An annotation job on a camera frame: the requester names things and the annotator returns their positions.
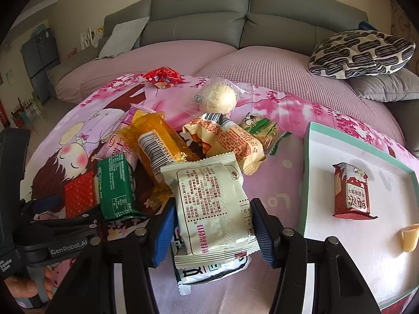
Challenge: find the pink textured sofa cover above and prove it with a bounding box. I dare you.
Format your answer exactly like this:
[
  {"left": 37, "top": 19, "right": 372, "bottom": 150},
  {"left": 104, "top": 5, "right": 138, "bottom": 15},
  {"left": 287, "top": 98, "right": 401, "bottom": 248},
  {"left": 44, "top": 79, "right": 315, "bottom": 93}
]
[{"left": 54, "top": 41, "right": 406, "bottom": 144}]

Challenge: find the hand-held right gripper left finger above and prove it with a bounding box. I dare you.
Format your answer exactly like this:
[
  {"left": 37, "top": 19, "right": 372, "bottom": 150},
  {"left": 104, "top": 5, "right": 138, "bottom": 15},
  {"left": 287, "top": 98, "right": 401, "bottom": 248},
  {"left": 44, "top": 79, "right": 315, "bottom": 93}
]
[{"left": 44, "top": 199, "right": 179, "bottom": 314}]

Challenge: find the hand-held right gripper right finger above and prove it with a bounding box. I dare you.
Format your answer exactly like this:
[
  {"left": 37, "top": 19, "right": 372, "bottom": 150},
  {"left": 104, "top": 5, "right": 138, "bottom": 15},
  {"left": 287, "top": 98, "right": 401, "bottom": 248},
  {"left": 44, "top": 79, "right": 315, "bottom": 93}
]
[{"left": 249, "top": 198, "right": 382, "bottom": 314}]

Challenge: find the grey sofa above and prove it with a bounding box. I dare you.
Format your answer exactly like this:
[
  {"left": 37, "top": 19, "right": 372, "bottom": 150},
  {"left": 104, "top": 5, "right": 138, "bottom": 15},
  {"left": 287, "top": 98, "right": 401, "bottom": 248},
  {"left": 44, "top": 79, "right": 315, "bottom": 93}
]
[{"left": 47, "top": 0, "right": 419, "bottom": 158}]

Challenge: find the shiny red snack packet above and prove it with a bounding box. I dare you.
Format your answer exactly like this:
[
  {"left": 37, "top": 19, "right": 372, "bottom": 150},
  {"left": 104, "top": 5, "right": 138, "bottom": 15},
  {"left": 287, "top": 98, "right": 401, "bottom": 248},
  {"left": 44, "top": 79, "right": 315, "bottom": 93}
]
[{"left": 141, "top": 66, "right": 186, "bottom": 89}]

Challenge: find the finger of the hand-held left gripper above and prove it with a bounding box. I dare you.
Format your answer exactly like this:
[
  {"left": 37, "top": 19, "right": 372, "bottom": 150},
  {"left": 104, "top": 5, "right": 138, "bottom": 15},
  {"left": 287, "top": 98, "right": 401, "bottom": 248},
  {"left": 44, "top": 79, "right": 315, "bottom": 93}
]
[
  {"left": 23, "top": 211, "right": 100, "bottom": 236},
  {"left": 20, "top": 195, "right": 63, "bottom": 215}
]

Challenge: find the light grey cushion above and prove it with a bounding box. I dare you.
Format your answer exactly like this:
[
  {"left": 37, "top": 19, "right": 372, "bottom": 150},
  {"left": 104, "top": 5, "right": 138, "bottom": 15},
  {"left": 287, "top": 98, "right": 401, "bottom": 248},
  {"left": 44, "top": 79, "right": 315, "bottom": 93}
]
[{"left": 98, "top": 16, "right": 150, "bottom": 60}]

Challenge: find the clear-wrapped round bread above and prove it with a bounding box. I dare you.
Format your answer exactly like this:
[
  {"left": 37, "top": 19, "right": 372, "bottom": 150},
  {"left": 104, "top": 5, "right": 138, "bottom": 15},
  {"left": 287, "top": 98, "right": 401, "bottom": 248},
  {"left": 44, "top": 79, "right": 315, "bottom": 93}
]
[{"left": 188, "top": 77, "right": 249, "bottom": 118}]

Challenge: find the white text-printed snack packet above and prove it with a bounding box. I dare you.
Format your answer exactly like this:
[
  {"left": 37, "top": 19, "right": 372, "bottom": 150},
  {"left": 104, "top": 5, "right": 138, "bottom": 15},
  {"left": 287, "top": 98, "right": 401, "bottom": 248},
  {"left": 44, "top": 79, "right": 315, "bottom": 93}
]
[{"left": 160, "top": 153, "right": 259, "bottom": 256}]

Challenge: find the pink white snack packet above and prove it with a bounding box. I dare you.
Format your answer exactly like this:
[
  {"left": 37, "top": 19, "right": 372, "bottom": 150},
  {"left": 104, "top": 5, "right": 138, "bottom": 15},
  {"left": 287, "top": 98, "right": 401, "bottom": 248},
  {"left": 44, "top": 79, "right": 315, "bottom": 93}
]
[{"left": 96, "top": 103, "right": 156, "bottom": 171}]

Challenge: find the white tray with teal rim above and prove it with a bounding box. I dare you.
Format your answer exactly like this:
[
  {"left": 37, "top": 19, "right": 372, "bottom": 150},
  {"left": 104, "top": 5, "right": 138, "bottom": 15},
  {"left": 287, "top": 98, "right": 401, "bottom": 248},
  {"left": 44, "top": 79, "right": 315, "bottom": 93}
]
[{"left": 298, "top": 121, "right": 419, "bottom": 310}]

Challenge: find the yellow cake packet with barcode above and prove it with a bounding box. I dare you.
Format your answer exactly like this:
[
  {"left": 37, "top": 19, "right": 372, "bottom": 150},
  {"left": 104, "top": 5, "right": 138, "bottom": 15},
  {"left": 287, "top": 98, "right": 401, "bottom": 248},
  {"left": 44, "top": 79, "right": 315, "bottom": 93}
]
[{"left": 118, "top": 109, "right": 199, "bottom": 211}]

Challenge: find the red dotted snack packet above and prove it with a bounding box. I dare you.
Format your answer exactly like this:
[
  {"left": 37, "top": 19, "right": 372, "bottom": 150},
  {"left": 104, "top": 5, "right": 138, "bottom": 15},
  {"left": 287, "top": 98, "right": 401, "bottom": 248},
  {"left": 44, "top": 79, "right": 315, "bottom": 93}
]
[{"left": 64, "top": 171, "right": 99, "bottom": 218}]

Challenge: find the red white biscuit packet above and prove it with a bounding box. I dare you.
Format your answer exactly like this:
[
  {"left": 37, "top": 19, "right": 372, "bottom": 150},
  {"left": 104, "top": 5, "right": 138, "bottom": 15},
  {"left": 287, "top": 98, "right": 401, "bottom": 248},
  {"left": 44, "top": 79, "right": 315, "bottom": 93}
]
[{"left": 332, "top": 162, "right": 378, "bottom": 220}]

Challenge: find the green cartoon cracker packet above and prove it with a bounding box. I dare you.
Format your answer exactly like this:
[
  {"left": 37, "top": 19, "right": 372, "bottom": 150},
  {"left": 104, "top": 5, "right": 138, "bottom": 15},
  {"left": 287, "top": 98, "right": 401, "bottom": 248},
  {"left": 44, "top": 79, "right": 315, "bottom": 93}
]
[{"left": 237, "top": 113, "right": 293, "bottom": 156}]

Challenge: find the pale yellow jelly cup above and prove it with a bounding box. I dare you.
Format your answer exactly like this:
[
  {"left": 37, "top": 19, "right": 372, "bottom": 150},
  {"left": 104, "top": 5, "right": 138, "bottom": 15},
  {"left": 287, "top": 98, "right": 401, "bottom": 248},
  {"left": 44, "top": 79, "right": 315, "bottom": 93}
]
[{"left": 398, "top": 224, "right": 419, "bottom": 253}]

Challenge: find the beige patterned curtain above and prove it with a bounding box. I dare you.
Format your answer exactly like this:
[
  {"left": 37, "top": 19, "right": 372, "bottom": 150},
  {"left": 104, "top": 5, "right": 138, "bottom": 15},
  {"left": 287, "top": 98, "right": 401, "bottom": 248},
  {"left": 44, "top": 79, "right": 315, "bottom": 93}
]
[{"left": 389, "top": 0, "right": 419, "bottom": 44}]

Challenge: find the white rack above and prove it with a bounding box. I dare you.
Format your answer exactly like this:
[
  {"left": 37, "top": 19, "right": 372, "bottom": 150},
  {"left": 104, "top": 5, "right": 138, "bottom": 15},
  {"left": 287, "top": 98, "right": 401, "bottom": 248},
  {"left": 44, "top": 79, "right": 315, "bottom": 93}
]
[{"left": 79, "top": 26, "right": 105, "bottom": 51}]

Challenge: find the person's left hand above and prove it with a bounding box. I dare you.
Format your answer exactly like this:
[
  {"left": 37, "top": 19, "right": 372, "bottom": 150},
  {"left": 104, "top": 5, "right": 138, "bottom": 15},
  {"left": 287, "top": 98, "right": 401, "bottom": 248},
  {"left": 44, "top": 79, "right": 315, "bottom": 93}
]
[{"left": 5, "top": 266, "right": 56, "bottom": 310}]

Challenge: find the white green noodle-picture snack packet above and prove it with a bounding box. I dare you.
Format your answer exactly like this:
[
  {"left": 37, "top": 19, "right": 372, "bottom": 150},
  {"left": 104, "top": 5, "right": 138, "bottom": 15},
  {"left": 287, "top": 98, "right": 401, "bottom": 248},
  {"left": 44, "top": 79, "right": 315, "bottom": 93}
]
[{"left": 173, "top": 226, "right": 252, "bottom": 296}]

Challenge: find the black white patterned cushion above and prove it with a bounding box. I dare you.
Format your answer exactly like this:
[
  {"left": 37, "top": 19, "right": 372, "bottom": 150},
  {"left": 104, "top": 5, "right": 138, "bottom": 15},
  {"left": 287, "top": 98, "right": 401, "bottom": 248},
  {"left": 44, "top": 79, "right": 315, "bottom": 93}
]
[{"left": 308, "top": 29, "right": 416, "bottom": 79}]

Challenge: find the dark green snack packet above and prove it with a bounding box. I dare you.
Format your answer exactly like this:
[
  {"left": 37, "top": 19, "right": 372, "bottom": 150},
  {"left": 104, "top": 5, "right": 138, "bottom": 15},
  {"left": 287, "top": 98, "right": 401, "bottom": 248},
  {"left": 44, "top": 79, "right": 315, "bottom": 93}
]
[{"left": 96, "top": 155, "right": 148, "bottom": 220}]

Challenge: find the orange white printed snack packet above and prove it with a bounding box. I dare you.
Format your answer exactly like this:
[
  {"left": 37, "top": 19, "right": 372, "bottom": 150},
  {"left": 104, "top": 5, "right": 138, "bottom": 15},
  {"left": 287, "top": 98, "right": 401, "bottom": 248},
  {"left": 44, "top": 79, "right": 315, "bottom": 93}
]
[{"left": 181, "top": 112, "right": 266, "bottom": 175}]

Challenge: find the grey blue refrigerator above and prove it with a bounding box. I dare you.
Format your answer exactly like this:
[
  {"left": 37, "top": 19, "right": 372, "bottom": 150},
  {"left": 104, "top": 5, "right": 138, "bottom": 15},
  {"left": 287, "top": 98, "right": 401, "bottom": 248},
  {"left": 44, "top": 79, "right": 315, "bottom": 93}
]
[{"left": 21, "top": 28, "right": 61, "bottom": 105}]

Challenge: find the pink printed blanket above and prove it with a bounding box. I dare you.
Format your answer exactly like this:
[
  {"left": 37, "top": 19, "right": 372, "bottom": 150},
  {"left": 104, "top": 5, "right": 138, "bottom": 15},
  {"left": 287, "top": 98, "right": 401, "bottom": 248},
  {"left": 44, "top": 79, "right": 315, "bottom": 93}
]
[{"left": 20, "top": 74, "right": 410, "bottom": 314}]

